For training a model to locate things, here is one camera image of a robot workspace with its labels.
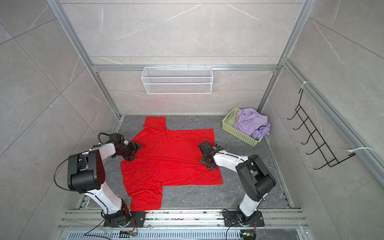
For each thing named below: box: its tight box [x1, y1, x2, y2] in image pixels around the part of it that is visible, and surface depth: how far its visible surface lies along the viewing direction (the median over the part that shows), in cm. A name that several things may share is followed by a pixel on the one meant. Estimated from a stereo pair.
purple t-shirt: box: [233, 108, 271, 139], surface depth 106 cm
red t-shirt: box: [120, 116, 223, 212], surface depth 92 cm
